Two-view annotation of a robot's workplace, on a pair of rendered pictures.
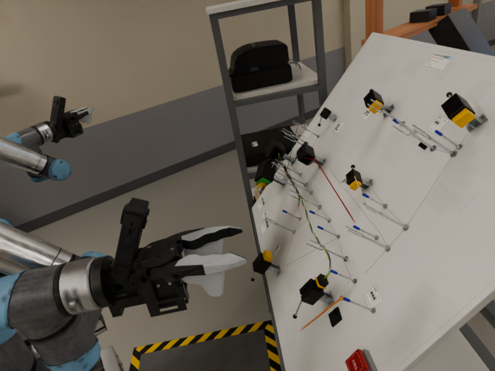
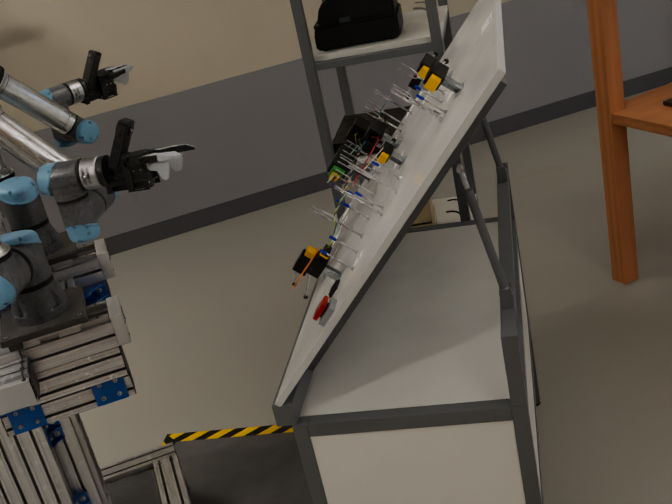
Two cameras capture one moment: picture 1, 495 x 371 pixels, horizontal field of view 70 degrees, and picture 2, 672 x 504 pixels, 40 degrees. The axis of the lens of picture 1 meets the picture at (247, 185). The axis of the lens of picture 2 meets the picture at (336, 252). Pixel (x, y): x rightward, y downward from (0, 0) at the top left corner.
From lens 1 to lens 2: 1.67 m
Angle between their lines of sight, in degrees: 13
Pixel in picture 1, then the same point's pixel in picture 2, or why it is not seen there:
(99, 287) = (100, 168)
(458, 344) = (496, 355)
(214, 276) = (164, 164)
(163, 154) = (271, 160)
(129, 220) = (119, 128)
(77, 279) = (89, 163)
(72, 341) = (82, 210)
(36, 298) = (66, 172)
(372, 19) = not seen: outside the picture
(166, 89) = (284, 38)
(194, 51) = not seen: outside the picture
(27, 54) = not seen: outside the picture
